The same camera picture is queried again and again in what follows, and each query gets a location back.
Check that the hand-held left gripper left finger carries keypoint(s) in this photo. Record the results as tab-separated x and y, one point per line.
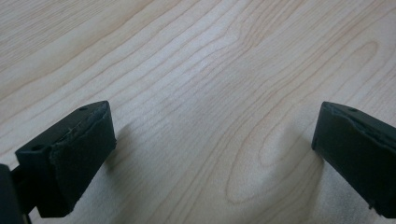
67	161

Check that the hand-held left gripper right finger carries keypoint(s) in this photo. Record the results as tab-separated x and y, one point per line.
358	152

